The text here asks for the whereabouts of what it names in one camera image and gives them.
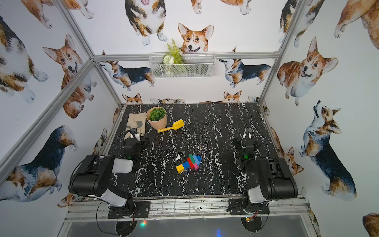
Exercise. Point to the aluminium front rail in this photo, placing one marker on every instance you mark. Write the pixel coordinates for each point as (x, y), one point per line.
(160, 209)

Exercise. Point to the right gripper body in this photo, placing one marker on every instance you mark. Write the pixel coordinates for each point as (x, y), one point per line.
(239, 145)

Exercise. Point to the red long lego brick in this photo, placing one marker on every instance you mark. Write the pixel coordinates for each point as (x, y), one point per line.
(190, 163)

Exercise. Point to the beige work glove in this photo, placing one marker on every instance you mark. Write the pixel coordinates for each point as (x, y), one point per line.
(137, 121)

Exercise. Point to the white wire basket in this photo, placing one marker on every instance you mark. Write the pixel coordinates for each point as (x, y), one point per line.
(187, 65)

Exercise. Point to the pink pot with green plant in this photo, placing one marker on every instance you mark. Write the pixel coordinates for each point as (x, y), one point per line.
(157, 117)

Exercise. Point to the yellow toy shovel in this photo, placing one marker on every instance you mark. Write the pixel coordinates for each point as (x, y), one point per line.
(176, 125)

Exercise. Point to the yellow small lego brick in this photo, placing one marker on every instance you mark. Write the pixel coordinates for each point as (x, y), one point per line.
(180, 168)

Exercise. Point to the blue small lego brick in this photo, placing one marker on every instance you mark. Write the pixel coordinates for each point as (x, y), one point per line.
(186, 165)

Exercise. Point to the green fern with white flower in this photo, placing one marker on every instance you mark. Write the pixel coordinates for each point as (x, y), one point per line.
(173, 61)

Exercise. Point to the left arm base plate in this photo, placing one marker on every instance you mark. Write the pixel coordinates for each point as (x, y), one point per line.
(139, 209)

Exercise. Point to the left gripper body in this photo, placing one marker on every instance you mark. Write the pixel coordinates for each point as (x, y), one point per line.
(133, 140)

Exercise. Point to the light blue long lego brick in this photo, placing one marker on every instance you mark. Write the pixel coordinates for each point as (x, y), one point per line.
(197, 159)

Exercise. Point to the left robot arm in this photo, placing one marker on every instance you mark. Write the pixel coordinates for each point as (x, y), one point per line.
(92, 178)

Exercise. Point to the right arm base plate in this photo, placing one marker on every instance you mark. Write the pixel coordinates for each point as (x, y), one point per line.
(239, 206)

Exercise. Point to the green long lego brick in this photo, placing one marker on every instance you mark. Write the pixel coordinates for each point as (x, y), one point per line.
(192, 159)

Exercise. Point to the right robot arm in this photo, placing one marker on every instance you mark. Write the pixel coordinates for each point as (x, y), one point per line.
(271, 178)

